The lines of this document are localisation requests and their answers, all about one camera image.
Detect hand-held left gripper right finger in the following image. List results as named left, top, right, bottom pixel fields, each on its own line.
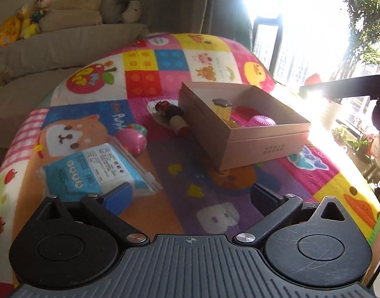
left=235, top=184, right=353, bottom=247

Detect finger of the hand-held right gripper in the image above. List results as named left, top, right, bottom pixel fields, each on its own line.
left=298, top=74, right=380, bottom=104

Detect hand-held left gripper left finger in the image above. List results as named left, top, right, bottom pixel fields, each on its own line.
left=32, top=183, right=149, bottom=247

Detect blue wet wipes pack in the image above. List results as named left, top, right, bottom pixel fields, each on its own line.
left=42, top=143, right=163, bottom=203

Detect brown cardboard box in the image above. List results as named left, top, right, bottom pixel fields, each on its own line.
left=178, top=81, right=311, bottom=172

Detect red plastic cups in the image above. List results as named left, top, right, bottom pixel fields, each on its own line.
left=233, top=106, right=255, bottom=125

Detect yellow pudding toy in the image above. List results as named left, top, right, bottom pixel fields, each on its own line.
left=212, top=98, right=233, bottom=122

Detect small potted plants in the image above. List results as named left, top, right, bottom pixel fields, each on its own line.
left=332, top=126, right=377, bottom=162

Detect pink egg toy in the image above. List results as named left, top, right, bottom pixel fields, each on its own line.
left=116, top=128, right=147, bottom=156

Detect green palm plant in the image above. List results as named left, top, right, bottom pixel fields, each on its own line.
left=337, top=0, right=380, bottom=79

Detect green orange toy piece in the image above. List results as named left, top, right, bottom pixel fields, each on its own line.
left=125, top=123, right=148, bottom=135

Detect brown cylinder toy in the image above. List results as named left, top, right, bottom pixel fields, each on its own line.
left=165, top=106, right=190, bottom=136

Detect colourful cartoon play mat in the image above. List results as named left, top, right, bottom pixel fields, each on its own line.
left=0, top=33, right=380, bottom=289

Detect beige sofa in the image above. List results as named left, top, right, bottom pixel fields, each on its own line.
left=0, top=23, right=150, bottom=181

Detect beige curtain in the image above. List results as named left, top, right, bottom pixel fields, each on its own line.
left=202, top=0, right=255, bottom=48

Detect grey bear neck pillow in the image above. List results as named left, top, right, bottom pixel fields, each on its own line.
left=100, top=0, right=144, bottom=24

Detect beige folded blanket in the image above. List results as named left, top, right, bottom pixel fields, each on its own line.
left=39, top=0, right=104, bottom=33

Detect yellow bird plush toy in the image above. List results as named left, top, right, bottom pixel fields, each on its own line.
left=19, top=4, right=41, bottom=38

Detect cartoon boy doll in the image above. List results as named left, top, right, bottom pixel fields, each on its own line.
left=32, top=0, right=53, bottom=23

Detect dark window frame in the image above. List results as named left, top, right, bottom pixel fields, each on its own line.
left=252, top=19, right=290, bottom=73

